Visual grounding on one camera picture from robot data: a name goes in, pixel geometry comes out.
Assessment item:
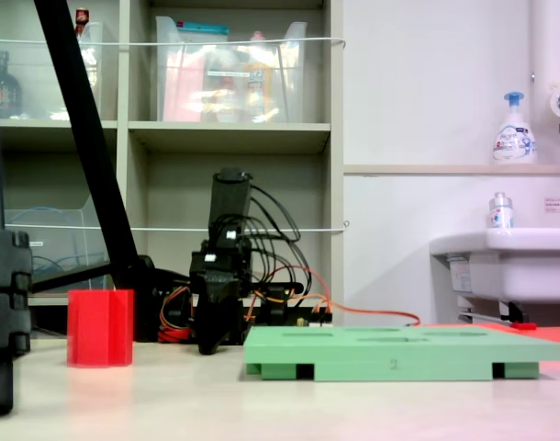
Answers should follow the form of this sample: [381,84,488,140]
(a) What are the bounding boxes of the beige shelf unit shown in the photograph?
[0,0,346,340]

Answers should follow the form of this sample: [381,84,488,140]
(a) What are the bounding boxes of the white soap pump bottle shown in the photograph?
[492,91,539,165]

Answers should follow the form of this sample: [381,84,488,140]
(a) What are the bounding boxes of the white shelf cord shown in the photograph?
[4,220,352,234]
[0,37,347,50]

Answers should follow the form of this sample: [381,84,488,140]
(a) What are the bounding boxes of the white sink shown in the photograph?
[428,226,560,305]

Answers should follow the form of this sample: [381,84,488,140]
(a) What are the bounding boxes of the dark round bottle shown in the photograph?
[0,50,24,120]

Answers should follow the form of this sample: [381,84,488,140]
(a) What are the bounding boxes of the thin black tripod strut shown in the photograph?
[29,260,112,295]

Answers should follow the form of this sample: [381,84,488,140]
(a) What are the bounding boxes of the clear bin with blue cable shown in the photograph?
[4,192,114,298]

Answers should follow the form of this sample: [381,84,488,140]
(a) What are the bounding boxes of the white wall pipe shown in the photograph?
[530,0,560,164]

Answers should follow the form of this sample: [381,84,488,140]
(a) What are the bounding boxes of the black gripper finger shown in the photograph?
[190,278,243,356]

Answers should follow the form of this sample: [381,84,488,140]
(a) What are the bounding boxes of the clear bin with bottles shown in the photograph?
[0,21,105,122]

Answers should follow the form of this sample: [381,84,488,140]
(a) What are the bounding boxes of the small clear sanitizer bottle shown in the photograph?
[487,191,516,230]

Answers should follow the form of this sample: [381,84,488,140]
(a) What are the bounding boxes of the clear bin with packs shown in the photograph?
[154,16,308,124]

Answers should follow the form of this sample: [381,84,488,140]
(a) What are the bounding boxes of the green shape hole board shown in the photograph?
[242,325,560,382]

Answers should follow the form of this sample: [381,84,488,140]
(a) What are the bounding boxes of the orange wire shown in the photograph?
[242,265,421,328]

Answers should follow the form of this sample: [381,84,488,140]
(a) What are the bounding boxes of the notched black stack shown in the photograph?
[0,0,34,417]

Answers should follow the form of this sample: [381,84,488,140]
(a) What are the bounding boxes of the red capped bottle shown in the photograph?
[73,6,100,93]

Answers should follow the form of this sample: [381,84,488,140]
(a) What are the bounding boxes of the thick black tripod leg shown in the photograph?
[33,0,161,344]

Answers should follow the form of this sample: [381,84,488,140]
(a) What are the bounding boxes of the red cross columnar block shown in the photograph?
[67,288,135,368]

